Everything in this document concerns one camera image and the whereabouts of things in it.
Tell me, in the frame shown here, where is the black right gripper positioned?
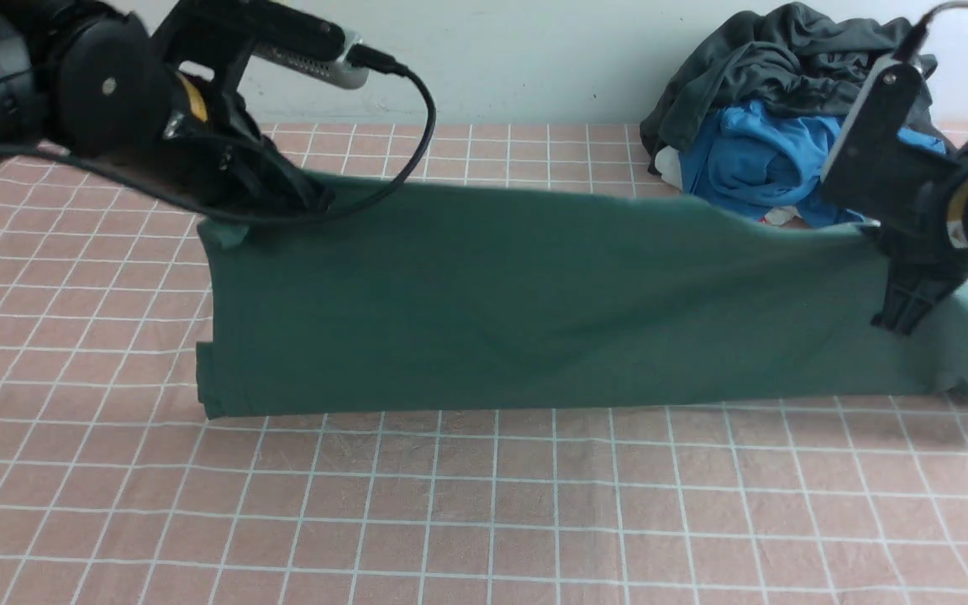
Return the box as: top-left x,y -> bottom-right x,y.
821,60 -> 968,271

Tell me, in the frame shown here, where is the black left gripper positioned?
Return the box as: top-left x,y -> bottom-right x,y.
153,1 -> 345,221

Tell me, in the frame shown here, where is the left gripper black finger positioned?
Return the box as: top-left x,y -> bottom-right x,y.
871,267 -> 968,336

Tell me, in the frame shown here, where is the green long-sleeved shirt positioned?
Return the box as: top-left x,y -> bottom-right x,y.
196,182 -> 968,418

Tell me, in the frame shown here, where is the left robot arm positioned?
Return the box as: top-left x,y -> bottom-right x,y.
0,1 -> 968,334

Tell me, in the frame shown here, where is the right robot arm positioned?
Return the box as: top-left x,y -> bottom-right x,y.
821,57 -> 968,281

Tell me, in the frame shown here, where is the blue shirt in pile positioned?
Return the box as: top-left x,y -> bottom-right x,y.
680,100 -> 949,228

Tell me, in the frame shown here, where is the dark grey garment in pile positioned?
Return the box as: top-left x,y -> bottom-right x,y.
640,3 -> 912,157

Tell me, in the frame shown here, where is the pink checkered tablecloth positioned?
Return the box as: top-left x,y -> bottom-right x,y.
0,160 -> 968,604

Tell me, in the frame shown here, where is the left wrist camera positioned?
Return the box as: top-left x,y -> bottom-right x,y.
252,30 -> 368,91

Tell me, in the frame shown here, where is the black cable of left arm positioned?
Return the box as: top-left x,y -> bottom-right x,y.
0,44 -> 438,228

